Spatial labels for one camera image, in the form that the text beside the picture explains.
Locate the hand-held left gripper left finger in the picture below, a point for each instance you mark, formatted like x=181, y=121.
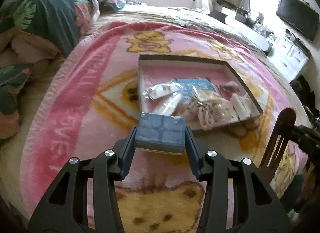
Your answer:
x=127, y=159

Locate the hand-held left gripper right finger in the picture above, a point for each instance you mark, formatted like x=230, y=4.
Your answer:
x=192, y=158

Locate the blue square box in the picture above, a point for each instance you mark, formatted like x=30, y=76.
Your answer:
x=160, y=133

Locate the clear floral-print packet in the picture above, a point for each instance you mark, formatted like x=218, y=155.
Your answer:
x=210, y=109

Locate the pink fluffy hair clip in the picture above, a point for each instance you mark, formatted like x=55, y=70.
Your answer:
x=230, y=87

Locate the shallow pink cardboard box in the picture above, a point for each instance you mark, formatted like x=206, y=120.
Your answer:
x=160, y=72

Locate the wooden chair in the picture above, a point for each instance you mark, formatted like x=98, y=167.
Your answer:
x=287, y=120

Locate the black bag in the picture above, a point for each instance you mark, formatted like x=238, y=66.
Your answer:
x=305, y=98

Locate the long clear packet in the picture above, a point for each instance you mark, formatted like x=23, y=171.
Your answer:
x=168, y=104

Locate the white plastic bag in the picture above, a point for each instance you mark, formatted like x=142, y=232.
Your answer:
x=241, y=106

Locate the clear packet with white pieces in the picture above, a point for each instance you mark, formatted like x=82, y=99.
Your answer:
x=160, y=90

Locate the pink bear printed blanket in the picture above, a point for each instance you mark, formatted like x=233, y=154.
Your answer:
x=82, y=98

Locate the white dresser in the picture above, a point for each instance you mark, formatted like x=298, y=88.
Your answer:
x=287, y=55

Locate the black television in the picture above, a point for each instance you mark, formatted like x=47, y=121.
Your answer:
x=297, y=15

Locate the bed with tan sheet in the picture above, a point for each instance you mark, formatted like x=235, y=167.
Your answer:
x=140, y=14

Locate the grey desk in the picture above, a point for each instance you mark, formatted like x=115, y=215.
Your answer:
x=230, y=11

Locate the oval table mirror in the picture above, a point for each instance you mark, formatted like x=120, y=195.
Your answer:
x=241, y=0

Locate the purple pillow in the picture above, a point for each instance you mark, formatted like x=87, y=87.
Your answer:
x=112, y=3

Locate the dark floral quilt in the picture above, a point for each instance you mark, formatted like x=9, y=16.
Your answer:
x=47, y=20

